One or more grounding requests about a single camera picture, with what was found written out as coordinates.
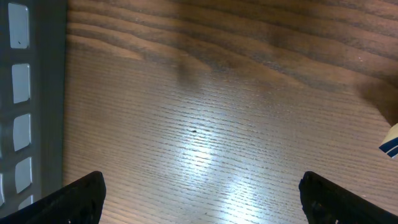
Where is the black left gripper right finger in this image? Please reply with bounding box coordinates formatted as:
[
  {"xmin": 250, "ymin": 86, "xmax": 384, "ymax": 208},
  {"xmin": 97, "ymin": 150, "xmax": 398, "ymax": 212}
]
[{"xmin": 298, "ymin": 171, "xmax": 397, "ymax": 224}]

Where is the yellow snack bag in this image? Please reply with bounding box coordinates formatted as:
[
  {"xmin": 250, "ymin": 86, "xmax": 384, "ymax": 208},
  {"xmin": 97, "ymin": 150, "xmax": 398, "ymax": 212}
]
[{"xmin": 379, "ymin": 124, "xmax": 398, "ymax": 158}]

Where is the grey plastic mesh basket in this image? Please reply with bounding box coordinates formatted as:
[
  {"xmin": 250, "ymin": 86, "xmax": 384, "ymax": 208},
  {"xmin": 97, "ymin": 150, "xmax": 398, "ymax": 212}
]
[{"xmin": 1, "ymin": 0, "xmax": 67, "ymax": 217}]

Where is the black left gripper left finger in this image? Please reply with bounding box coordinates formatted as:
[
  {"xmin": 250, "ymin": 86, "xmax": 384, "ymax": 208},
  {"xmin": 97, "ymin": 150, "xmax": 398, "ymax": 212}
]
[{"xmin": 1, "ymin": 171, "xmax": 106, "ymax": 224}]

